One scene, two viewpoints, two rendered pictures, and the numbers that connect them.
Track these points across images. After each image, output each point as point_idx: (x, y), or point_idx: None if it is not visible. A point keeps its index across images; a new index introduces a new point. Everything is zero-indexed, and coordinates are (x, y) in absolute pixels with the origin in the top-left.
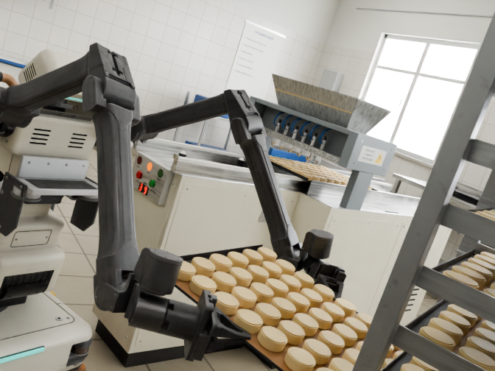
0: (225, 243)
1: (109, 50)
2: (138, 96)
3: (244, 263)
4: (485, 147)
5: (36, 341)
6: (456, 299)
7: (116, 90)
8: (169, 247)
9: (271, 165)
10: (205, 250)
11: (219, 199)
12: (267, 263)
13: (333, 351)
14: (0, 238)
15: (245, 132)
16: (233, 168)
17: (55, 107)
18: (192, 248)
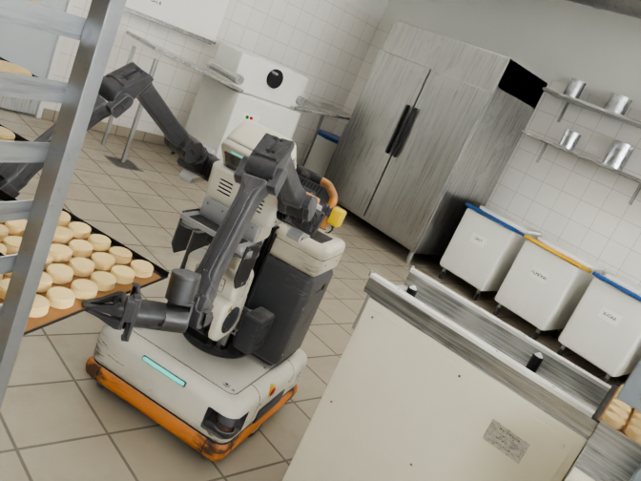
0: (418, 433)
1: (137, 68)
2: (126, 96)
3: (90, 240)
4: None
5: (184, 375)
6: None
7: (105, 85)
8: (340, 384)
9: (241, 209)
10: (387, 424)
11: (415, 358)
12: (105, 255)
13: None
14: (187, 263)
15: (237, 168)
16: (447, 324)
17: (234, 163)
18: (369, 407)
